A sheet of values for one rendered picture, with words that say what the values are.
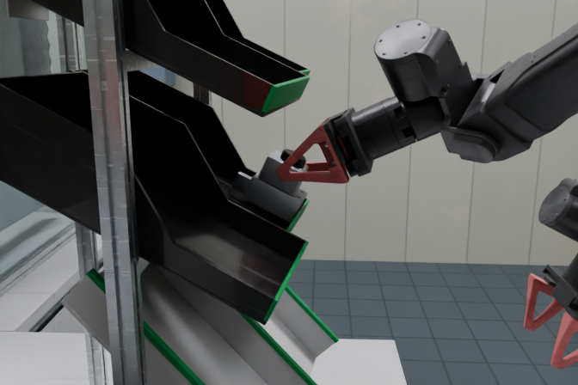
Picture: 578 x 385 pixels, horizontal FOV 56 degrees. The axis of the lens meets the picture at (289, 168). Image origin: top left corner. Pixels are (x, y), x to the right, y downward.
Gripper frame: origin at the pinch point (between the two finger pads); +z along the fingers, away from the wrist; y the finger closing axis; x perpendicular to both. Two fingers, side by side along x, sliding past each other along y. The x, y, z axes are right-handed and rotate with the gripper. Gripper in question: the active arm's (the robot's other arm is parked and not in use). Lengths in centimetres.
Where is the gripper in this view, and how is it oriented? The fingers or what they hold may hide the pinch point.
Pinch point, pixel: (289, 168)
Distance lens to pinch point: 62.9
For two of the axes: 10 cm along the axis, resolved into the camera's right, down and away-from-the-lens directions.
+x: 4.2, 9.0, 1.1
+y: -2.0, 2.1, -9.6
